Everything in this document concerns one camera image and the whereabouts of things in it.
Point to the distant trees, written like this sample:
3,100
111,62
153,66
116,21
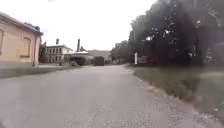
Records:
120,52

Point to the grey asphalt road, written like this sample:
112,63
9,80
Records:
90,100

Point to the white multi-storey building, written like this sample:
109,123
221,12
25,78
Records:
57,53

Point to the grass verge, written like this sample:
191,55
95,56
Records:
186,83

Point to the dark green hedge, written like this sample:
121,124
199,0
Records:
98,61

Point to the beige building with arched window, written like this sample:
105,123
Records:
16,43

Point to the low building with canopy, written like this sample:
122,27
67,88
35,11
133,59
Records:
80,57

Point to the tall chimney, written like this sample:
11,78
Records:
78,45

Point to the white sign post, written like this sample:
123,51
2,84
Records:
135,58

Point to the large dark trees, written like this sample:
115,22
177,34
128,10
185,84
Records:
176,33

